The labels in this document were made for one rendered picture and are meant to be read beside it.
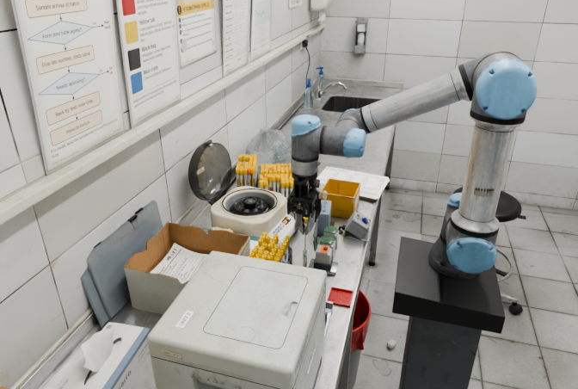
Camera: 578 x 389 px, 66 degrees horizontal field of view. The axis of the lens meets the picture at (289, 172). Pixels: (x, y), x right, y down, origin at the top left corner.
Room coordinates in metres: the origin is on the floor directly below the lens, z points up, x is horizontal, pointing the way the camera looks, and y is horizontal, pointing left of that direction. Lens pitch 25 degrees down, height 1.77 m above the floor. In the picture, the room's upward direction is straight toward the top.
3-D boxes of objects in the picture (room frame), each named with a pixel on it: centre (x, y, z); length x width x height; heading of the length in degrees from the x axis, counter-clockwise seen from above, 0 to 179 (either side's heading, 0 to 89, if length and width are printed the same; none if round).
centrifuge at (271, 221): (1.39, 0.13, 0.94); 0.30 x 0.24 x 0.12; 65
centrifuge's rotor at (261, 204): (1.40, 0.14, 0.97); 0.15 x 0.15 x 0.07
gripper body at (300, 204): (1.09, -0.04, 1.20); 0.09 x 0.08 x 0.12; 164
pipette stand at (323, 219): (1.39, -0.13, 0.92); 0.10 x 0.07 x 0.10; 170
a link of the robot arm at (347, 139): (1.09, -0.15, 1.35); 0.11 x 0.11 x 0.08; 74
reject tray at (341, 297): (1.03, -0.15, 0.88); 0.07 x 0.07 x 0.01; 74
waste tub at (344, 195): (1.55, -0.20, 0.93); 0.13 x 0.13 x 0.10; 71
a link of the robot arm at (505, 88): (0.97, -0.48, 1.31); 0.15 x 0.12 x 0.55; 164
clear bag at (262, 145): (1.94, 0.13, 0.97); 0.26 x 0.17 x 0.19; 0
